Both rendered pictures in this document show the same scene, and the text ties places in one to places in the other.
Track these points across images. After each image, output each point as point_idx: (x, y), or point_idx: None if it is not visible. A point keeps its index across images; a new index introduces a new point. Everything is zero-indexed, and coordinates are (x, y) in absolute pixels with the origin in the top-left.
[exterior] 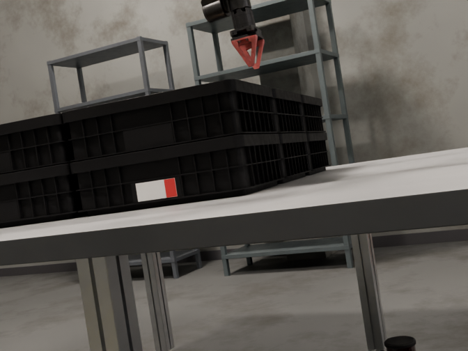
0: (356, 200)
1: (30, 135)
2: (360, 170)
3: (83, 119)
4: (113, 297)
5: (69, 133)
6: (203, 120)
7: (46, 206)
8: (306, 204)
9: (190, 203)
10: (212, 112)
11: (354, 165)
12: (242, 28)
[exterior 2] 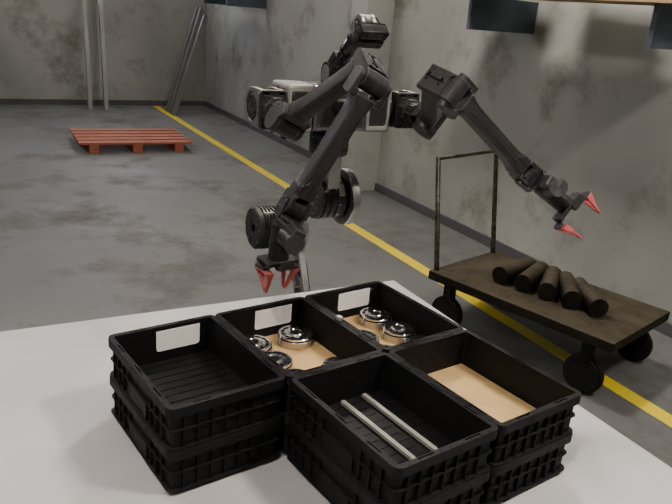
0: (412, 293)
1: (484, 353)
2: None
3: (449, 329)
4: None
5: (454, 347)
6: (388, 309)
7: None
8: (417, 301)
9: None
10: (384, 303)
11: (85, 405)
12: (292, 254)
